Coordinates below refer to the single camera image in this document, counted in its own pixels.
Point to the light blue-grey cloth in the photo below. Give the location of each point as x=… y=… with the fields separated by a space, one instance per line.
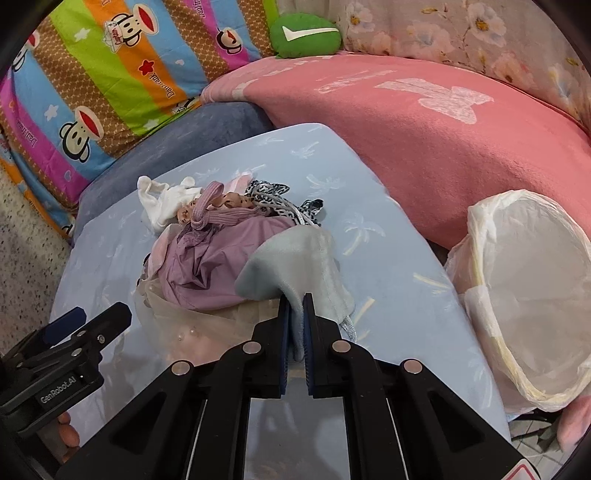
x=295 y=263

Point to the light blue palm print sheet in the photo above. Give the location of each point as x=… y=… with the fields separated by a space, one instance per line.
x=383 y=263

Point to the blue-grey cushion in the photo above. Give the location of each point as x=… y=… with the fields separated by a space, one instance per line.
x=221 y=122

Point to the colourful monkey print pillow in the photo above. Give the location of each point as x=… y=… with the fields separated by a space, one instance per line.
x=115 y=69

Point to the white sock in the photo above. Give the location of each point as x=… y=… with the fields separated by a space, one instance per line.
x=161 y=203

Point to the pink printed pillow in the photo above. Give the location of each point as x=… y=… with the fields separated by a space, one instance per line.
x=572 y=427

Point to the pale pink cloth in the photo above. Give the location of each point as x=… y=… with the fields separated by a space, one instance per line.
x=159 y=256

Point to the floral print blanket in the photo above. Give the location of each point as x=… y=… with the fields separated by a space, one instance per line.
x=461 y=32

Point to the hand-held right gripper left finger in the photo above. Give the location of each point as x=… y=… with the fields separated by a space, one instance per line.
x=284 y=353

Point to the black and white patterned cloth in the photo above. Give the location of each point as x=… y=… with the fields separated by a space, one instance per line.
x=270 y=198

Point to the person's left hand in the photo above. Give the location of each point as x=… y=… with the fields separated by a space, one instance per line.
x=70 y=431

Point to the beige tulle garment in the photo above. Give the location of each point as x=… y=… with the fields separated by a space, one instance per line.
x=184 y=327

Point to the purple garment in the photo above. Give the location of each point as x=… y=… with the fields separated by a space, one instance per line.
x=207 y=267

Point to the beige spotted scrunchie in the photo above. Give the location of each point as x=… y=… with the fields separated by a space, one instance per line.
x=236 y=200

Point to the pink fleece blanket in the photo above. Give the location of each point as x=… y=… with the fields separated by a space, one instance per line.
x=392 y=152

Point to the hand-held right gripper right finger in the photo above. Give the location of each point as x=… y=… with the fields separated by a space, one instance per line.
x=308 y=353

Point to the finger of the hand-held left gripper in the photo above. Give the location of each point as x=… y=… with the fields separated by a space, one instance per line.
x=104 y=325
x=62 y=323

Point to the white plastic bag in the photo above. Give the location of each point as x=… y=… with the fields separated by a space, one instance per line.
x=531 y=277

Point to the pink ribbed headband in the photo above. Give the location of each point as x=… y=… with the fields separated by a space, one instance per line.
x=221 y=218

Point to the green plush cushion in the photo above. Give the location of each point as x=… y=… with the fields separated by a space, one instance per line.
x=304 y=36

